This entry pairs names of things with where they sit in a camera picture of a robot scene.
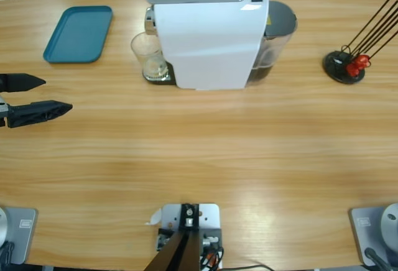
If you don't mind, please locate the metal grate drip tray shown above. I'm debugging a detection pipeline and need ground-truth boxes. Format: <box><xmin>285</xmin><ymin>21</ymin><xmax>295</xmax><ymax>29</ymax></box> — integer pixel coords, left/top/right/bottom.
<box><xmin>142</xmin><ymin>62</ymin><xmax>177</xmax><ymax>86</ymax></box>

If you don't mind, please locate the black base cable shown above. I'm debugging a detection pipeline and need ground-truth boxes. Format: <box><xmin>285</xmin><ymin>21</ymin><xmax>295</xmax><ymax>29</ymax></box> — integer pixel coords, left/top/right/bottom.
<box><xmin>0</xmin><ymin>241</ymin><xmax>16</xmax><ymax>265</ymax></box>
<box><xmin>364</xmin><ymin>247</ymin><xmax>391</xmax><ymax>271</ymax></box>

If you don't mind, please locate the black cable bundle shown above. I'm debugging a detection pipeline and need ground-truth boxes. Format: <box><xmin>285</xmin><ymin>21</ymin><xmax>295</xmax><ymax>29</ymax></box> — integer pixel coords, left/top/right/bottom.
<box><xmin>198</xmin><ymin>247</ymin><xmax>224</xmax><ymax>271</ymax></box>

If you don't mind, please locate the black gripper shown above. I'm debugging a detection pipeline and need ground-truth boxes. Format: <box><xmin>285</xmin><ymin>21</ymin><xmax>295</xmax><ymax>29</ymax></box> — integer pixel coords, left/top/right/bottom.
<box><xmin>0</xmin><ymin>73</ymin><xmax>73</xmax><ymax>129</ymax></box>

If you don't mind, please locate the red coffee capsule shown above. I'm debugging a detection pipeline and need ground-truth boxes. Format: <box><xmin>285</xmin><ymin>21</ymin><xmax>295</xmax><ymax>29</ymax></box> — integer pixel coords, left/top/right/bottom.
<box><xmin>346</xmin><ymin>62</ymin><xmax>361</xmax><ymax>78</ymax></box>
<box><xmin>355</xmin><ymin>53</ymin><xmax>373</xmax><ymax>68</ymax></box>

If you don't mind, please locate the white mount block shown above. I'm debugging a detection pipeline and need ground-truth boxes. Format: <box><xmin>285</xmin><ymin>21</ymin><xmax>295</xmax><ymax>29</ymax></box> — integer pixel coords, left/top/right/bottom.
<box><xmin>154</xmin><ymin>203</ymin><xmax>224</xmax><ymax>270</ymax></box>

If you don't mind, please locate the black clamp bracket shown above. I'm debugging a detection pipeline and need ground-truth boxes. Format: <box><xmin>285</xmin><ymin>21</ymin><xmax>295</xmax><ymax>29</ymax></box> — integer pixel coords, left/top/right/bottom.
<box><xmin>157</xmin><ymin>227</ymin><xmax>223</xmax><ymax>252</ymax></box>

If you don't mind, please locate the clear glass cup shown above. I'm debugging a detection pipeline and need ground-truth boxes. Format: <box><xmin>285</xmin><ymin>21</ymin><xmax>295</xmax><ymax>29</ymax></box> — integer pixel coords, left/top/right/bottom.
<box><xmin>130</xmin><ymin>32</ymin><xmax>167</xmax><ymax>82</ymax></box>

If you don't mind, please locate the dark camera post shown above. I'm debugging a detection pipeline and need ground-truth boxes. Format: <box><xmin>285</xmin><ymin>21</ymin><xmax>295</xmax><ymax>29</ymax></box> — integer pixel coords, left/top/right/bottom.
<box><xmin>144</xmin><ymin>203</ymin><xmax>201</xmax><ymax>271</ymax></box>

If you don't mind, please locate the clear water tank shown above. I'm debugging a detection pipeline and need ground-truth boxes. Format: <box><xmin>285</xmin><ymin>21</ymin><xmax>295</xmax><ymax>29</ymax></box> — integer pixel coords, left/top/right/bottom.
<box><xmin>247</xmin><ymin>0</ymin><xmax>299</xmax><ymax>86</ymax></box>

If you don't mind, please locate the white paper tag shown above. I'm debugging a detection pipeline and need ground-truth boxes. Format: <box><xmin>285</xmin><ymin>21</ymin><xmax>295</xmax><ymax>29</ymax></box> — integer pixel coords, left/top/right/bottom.
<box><xmin>144</xmin><ymin>208</ymin><xmax>163</xmax><ymax>227</ymax></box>

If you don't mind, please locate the thin black cable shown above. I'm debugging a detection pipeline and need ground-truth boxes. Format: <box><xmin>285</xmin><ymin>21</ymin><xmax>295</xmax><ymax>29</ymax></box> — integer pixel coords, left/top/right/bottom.
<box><xmin>223</xmin><ymin>264</ymin><xmax>271</xmax><ymax>271</ymax></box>

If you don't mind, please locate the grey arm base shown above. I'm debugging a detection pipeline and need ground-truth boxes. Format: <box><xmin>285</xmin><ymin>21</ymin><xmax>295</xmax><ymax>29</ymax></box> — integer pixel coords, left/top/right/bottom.
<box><xmin>348</xmin><ymin>202</ymin><xmax>398</xmax><ymax>267</ymax></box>
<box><xmin>0</xmin><ymin>206</ymin><xmax>39</xmax><ymax>265</ymax></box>

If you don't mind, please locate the white capsule coffee machine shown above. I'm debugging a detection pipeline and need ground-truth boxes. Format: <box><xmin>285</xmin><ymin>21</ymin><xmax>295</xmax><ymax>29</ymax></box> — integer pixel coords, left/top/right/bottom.
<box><xmin>144</xmin><ymin>0</ymin><xmax>270</xmax><ymax>92</ymax></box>

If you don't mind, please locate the black capsule holder with rods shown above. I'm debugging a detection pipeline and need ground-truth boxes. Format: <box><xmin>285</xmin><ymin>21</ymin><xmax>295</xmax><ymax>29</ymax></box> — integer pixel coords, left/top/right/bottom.
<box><xmin>322</xmin><ymin>0</ymin><xmax>398</xmax><ymax>85</ymax></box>

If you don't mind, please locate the teal plastic tray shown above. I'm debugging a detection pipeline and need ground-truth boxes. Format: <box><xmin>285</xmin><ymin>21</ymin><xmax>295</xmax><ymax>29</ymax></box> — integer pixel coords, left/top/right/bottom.
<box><xmin>42</xmin><ymin>5</ymin><xmax>113</xmax><ymax>64</ymax></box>

